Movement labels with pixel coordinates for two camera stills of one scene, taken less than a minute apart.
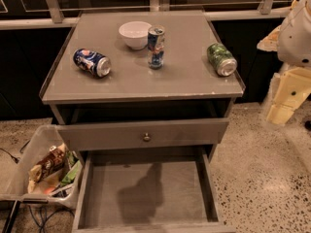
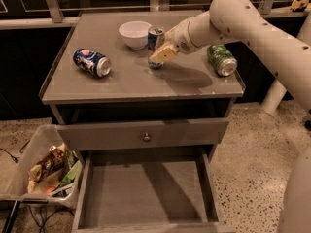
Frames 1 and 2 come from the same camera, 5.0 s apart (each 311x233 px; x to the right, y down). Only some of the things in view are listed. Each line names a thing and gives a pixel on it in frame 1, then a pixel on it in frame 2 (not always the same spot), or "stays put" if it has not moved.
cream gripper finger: (280, 114) → (164, 54)
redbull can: (155, 47) stays put
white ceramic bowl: (135, 33) stays put
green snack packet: (75, 164) stays put
